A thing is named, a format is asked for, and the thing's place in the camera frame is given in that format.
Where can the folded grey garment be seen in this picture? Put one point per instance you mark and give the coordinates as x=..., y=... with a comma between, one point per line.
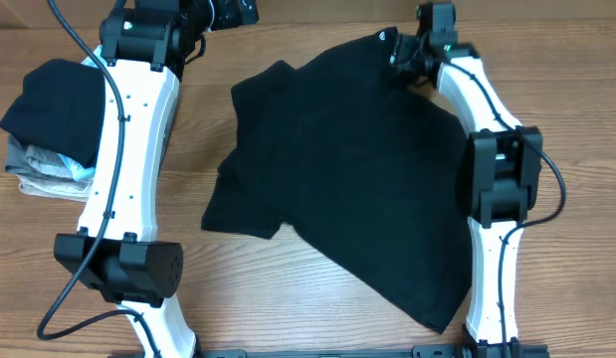
x=32, y=160

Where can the black t-shirt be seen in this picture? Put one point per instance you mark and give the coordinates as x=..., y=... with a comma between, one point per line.
x=363, y=170

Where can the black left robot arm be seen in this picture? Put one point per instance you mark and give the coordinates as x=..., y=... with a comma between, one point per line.
x=115, y=249

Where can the folded light blue garment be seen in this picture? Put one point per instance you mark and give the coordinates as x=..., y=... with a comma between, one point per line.
x=78, y=171

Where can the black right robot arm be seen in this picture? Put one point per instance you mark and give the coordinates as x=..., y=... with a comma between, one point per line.
x=496, y=185

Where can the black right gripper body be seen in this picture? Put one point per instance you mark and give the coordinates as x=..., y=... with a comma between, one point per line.
x=407, y=55

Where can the folded beige garment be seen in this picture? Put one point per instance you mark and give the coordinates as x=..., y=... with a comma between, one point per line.
x=54, y=187

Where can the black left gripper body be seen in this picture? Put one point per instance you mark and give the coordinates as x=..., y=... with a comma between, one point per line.
x=217, y=15

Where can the folded black garment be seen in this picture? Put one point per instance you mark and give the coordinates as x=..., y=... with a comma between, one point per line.
x=61, y=108

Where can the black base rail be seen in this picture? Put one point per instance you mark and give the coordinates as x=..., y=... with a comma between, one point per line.
x=420, y=351

